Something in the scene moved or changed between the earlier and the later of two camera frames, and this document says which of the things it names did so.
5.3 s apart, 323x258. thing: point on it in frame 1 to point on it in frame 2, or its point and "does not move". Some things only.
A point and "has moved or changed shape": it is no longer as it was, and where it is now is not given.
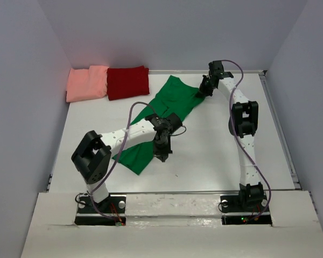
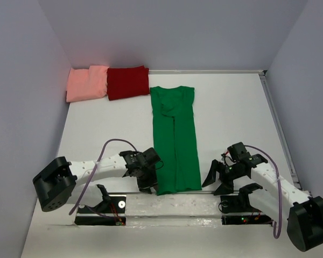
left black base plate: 111,211 does not move
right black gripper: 202,91 to 225,187
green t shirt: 176,97 has moved or changed shape
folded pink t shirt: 86,84 does not move
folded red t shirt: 126,82 does not move
